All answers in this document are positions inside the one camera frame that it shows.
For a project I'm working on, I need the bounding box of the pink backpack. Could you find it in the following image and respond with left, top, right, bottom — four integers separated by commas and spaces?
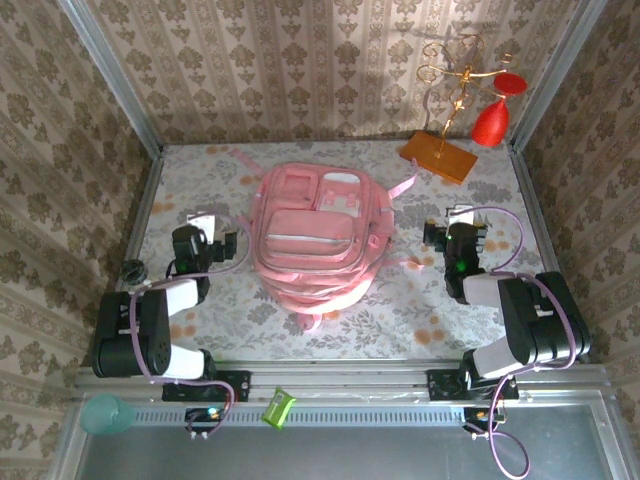
229, 147, 426, 335

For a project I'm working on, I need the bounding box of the small bottle black cap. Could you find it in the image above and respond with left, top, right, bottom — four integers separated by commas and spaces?
122, 259, 150, 287

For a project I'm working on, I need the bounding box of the floral table cloth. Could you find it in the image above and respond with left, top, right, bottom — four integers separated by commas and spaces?
110, 141, 576, 362

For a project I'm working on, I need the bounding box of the red cone ornament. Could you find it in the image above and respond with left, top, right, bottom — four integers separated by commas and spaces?
471, 97, 511, 148

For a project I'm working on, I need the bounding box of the red disc ornament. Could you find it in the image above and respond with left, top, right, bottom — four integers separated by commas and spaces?
493, 72, 529, 97

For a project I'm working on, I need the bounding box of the small black controller board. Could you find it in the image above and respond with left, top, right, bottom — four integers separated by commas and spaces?
184, 407, 227, 435
462, 406, 506, 435

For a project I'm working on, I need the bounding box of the small green box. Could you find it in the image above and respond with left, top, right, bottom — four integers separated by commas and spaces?
261, 386, 297, 430

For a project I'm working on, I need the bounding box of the teal plastic cup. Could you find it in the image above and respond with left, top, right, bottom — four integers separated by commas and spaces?
79, 392, 137, 436

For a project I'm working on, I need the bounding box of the grey metal sheet panel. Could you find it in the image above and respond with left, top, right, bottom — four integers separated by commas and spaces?
49, 403, 639, 480

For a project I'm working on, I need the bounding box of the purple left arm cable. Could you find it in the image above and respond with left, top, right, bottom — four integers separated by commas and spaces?
129, 213, 253, 441

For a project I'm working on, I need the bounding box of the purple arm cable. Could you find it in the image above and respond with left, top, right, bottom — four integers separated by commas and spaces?
129, 213, 253, 441
464, 205, 576, 480

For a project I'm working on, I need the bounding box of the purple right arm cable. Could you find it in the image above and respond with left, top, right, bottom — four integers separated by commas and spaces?
464, 205, 576, 480

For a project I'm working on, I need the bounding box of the aluminium side rail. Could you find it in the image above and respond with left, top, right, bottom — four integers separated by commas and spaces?
93, 144, 166, 366
508, 143, 591, 365

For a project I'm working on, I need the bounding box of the gold wire stand orange base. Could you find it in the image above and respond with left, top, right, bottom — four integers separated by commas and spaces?
398, 33, 516, 186

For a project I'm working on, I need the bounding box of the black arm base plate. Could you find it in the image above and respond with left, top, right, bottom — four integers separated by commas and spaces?
426, 368, 520, 402
162, 368, 252, 404

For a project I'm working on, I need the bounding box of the aluminium front frame rail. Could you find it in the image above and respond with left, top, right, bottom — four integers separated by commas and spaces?
73, 360, 621, 402

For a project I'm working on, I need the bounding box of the aluminium frame post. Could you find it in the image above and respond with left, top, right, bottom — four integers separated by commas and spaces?
507, 0, 610, 154
55, 0, 165, 156

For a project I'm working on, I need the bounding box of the grey slotted cable duct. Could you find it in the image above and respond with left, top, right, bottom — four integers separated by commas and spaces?
132, 403, 469, 427

